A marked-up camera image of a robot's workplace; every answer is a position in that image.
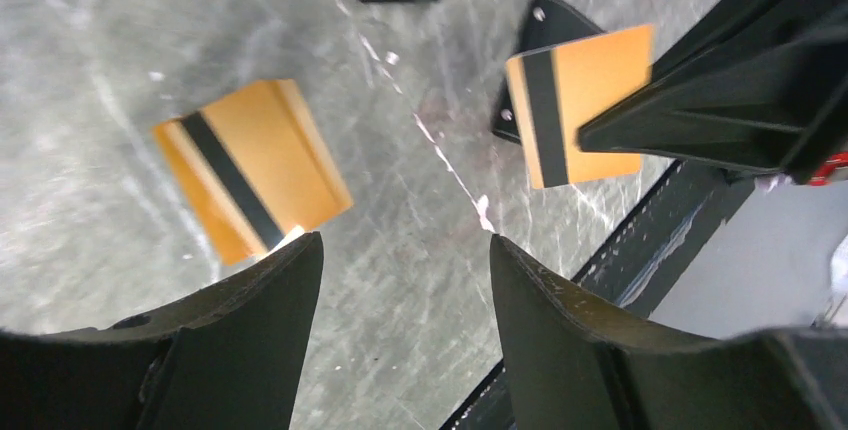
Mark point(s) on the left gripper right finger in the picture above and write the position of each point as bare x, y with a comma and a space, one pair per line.
783, 378

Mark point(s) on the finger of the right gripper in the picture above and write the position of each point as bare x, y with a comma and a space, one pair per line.
756, 87

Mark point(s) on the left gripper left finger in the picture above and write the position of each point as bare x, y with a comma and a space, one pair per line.
228, 356

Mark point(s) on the gold VIP card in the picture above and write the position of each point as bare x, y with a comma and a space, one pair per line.
591, 75

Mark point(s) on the black leather card holder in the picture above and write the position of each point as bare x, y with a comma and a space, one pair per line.
546, 25

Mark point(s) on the gold card stack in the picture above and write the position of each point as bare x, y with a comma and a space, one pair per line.
254, 168

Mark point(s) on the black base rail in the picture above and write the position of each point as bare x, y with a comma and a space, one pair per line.
623, 281

